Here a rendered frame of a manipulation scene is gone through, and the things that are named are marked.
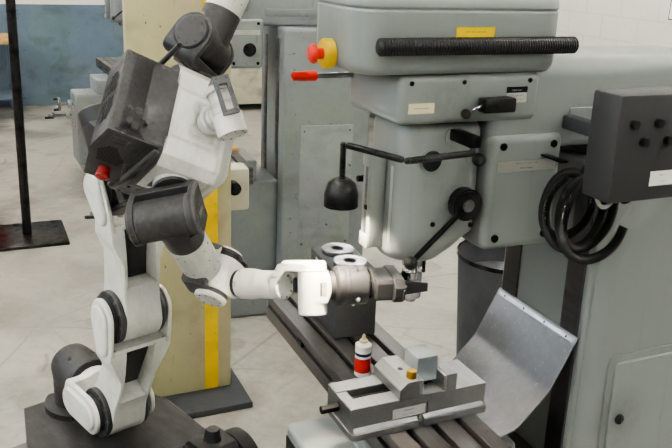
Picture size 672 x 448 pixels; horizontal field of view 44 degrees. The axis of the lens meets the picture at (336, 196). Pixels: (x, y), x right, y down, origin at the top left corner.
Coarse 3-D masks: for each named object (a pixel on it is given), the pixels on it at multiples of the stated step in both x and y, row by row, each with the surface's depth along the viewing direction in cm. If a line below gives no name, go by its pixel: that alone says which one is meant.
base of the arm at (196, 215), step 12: (192, 180) 176; (144, 192) 175; (156, 192) 174; (168, 192) 175; (180, 192) 175; (192, 192) 171; (132, 204) 171; (192, 204) 169; (204, 204) 179; (132, 216) 169; (192, 216) 168; (204, 216) 176; (132, 228) 169; (192, 228) 169; (204, 228) 174; (132, 240) 170
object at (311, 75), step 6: (294, 72) 173; (300, 72) 173; (306, 72) 174; (312, 72) 174; (336, 72) 177; (342, 72) 178; (348, 72) 178; (294, 78) 173; (300, 78) 173; (306, 78) 174; (312, 78) 174
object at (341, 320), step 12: (312, 252) 235; (324, 252) 231; (336, 252) 229; (348, 252) 230; (336, 264) 222; (348, 264) 221; (360, 264) 221; (372, 300) 223; (336, 312) 220; (348, 312) 221; (360, 312) 223; (372, 312) 224; (324, 324) 229; (336, 324) 221; (348, 324) 222; (360, 324) 224; (372, 324) 225; (336, 336) 222; (348, 336) 224
